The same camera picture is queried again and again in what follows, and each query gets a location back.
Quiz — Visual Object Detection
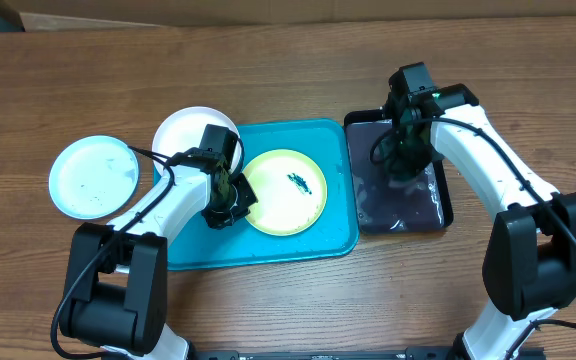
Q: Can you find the cardboard backdrop panel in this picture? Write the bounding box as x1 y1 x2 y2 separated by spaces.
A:
7 0 576 26

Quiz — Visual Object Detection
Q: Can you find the white round plate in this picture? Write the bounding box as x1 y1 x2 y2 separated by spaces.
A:
152 106 244 181

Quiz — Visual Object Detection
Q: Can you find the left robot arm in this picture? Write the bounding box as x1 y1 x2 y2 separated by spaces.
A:
50 144 256 359

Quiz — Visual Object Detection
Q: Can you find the teal plastic tray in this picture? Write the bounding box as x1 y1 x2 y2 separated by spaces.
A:
168 118 359 271

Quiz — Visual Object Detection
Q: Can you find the light blue round plate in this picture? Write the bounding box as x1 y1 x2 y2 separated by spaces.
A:
48 135 140 220

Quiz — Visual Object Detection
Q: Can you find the black water tray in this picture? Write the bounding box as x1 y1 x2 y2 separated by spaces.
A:
344 109 454 235

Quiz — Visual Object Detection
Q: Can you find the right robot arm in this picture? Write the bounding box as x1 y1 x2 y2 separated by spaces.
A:
371 84 576 359

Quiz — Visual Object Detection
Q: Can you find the yellow round plate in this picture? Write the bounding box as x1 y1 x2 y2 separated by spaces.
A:
244 149 327 237

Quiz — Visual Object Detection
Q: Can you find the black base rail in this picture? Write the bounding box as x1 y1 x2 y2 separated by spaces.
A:
187 346 458 360

